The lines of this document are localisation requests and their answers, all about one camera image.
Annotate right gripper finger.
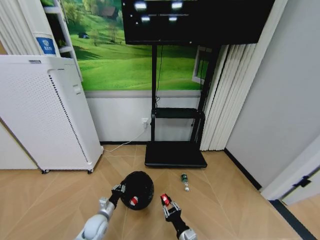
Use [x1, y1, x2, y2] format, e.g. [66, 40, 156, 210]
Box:
[168, 197, 182, 211]
[160, 199, 169, 218]

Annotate black round trash bin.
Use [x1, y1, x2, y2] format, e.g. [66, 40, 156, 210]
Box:
[119, 170, 155, 211]

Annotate black television floor stand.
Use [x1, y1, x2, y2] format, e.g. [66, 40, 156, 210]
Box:
[144, 44, 208, 169]

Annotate clear bottle with green label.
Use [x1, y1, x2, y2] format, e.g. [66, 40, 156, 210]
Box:
[179, 172, 191, 193]

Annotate white air purifier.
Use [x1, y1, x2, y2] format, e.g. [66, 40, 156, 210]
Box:
[0, 54, 105, 175]

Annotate white vertical blinds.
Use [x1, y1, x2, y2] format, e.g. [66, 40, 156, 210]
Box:
[0, 0, 42, 56]
[199, 43, 259, 152]

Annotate white door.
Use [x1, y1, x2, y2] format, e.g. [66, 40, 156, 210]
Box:
[259, 133, 320, 206]

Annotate white column with blue label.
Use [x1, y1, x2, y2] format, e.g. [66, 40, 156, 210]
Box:
[31, 31, 61, 58]

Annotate black television screen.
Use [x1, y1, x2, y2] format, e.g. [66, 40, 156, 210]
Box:
[121, 0, 276, 47]

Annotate white power cable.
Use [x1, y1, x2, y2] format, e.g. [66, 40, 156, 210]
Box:
[102, 126, 146, 153]

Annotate black hanging cable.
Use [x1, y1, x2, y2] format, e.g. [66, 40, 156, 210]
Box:
[155, 44, 164, 112]

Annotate green landscape wall mural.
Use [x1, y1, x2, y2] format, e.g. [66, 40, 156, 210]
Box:
[39, 0, 212, 92]

